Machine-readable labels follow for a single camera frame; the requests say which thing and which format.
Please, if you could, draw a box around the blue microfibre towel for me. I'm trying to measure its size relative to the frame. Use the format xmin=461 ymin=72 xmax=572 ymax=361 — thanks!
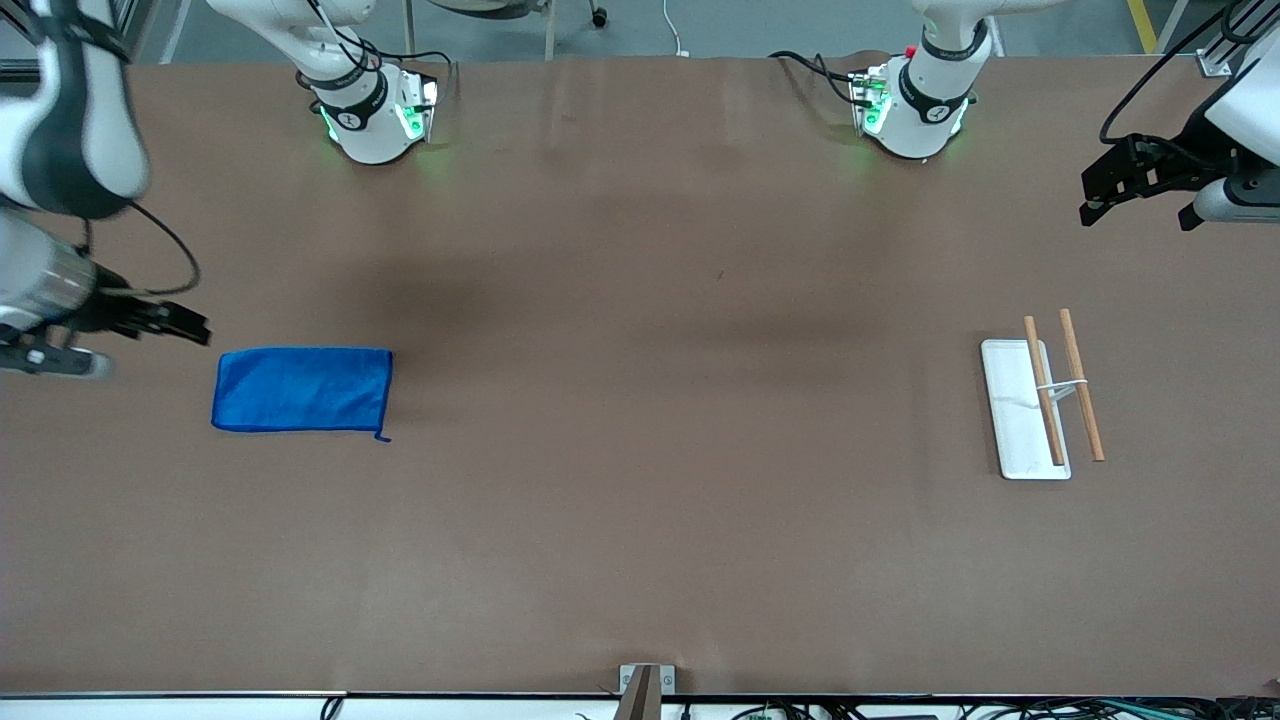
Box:
xmin=210 ymin=346 xmax=395 ymax=443

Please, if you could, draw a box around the white rack with wooden rods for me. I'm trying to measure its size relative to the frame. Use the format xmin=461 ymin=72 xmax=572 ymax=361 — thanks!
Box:
xmin=980 ymin=308 xmax=1107 ymax=482

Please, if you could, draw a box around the brown table cover sheet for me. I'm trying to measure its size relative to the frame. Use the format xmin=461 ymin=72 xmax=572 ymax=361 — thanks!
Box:
xmin=0 ymin=50 xmax=1280 ymax=699

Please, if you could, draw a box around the chair base with caster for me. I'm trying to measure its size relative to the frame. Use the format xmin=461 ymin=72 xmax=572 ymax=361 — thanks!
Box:
xmin=400 ymin=0 xmax=611 ymax=62

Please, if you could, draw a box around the black right arm wrist cable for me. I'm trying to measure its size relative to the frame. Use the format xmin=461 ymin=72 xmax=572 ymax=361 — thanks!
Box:
xmin=82 ymin=198 xmax=203 ymax=299

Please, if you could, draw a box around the black arm wrist cable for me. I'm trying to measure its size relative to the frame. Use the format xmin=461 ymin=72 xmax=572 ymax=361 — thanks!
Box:
xmin=82 ymin=198 xmax=203 ymax=299
xmin=1099 ymin=3 xmax=1256 ymax=147

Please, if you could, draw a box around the black left arm wrist cable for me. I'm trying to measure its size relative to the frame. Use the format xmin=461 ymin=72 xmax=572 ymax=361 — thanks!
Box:
xmin=1099 ymin=3 xmax=1256 ymax=147

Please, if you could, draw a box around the aluminium frame profile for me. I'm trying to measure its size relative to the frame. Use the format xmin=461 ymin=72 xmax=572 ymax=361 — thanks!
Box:
xmin=1194 ymin=0 xmax=1280 ymax=80
xmin=0 ymin=0 xmax=191 ymax=86

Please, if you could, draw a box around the black left arm base cable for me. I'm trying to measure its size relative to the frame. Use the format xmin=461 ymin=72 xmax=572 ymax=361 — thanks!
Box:
xmin=767 ymin=49 xmax=873 ymax=107

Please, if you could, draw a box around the black arm base cable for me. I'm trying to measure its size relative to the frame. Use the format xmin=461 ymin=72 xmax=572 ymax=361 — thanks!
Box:
xmin=296 ymin=0 xmax=458 ymax=103
xmin=767 ymin=49 xmax=873 ymax=107

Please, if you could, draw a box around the black right arm base cable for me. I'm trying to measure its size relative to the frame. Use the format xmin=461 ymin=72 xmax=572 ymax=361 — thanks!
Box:
xmin=296 ymin=0 xmax=458 ymax=103

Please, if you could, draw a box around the brown camera post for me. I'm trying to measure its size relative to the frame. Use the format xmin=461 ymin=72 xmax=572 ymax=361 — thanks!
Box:
xmin=612 ymin=666 xmax=662 ymax=720

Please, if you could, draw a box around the grey metal bracket plate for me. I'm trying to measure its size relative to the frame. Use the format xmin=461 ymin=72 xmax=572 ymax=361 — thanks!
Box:
xmin=618 ymin=663 xmax=677 ymax=696

